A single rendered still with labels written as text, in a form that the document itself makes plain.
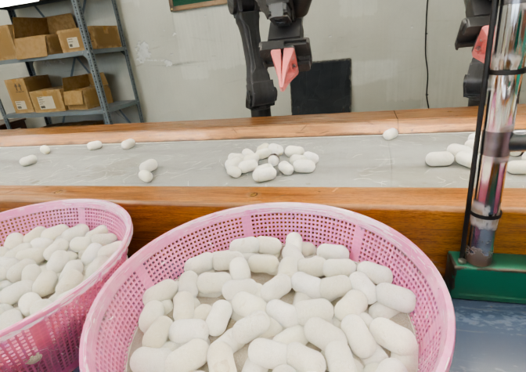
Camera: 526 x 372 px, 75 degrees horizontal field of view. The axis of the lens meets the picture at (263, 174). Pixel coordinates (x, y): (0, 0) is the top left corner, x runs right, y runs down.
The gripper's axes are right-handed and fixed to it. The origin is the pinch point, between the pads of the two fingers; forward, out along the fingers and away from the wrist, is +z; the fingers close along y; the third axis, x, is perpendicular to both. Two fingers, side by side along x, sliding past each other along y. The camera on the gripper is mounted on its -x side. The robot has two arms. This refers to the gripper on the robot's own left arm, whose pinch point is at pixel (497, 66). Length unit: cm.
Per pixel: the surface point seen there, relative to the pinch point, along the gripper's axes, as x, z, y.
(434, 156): -4.1, 20.1, -12.6
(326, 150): 3.2, 14.4, -29.1
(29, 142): 9, 7, -109
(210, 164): -1, 19, -49
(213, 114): 162, -119, -139
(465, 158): -4.0, 20.5, -8.6
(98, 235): -18, 38, -54
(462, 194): -13.8, 30.6, -12.5
